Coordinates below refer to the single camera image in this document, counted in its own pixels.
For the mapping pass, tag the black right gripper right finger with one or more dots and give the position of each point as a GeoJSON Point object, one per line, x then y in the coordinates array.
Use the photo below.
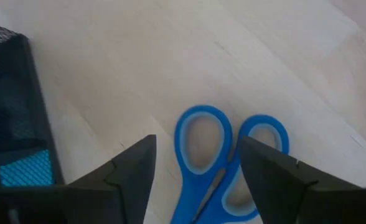
{"type": "Point", "coordinates": [273, 183]}

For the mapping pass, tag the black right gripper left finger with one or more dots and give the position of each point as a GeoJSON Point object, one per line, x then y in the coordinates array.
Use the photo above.
{"type": "Point", "coordinates": [130, 186]}

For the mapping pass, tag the black mesh desk organizer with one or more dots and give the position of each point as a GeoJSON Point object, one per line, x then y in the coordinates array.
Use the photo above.
{"type": "Point", "coordinates": [12, 93]}

